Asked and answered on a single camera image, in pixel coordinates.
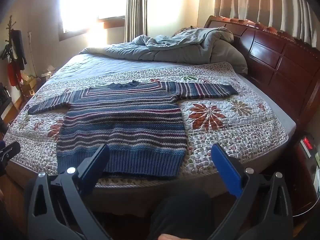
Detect blue striped knit sweater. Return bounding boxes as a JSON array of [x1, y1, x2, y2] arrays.
[[28, 81, 236, 178]]

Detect coat rack with clothes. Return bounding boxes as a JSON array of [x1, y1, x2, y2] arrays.
[[1, 15, 27, 102]]

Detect red digital clock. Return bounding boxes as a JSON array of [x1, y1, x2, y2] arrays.
[[300, 135, 317, 158]]

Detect grey rumpled duvet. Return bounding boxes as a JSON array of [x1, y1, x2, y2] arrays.
[[81, 27, 248, 74]]

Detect grey window curtain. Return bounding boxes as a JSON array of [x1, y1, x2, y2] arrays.
[[124, 0, 147, 42]]

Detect floral quilted bedspread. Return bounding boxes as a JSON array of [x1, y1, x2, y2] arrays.
[[4, 54, 296, 180]]

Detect person's dark trouser leg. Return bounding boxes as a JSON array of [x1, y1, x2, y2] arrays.
[[147, 190, 215, 239]]

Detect bright window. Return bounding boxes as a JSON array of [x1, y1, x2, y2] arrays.
[[59, 0, 127, 33]]

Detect beige striped curtain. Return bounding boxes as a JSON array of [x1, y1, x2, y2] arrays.
[[214, 0, 319, 49]]

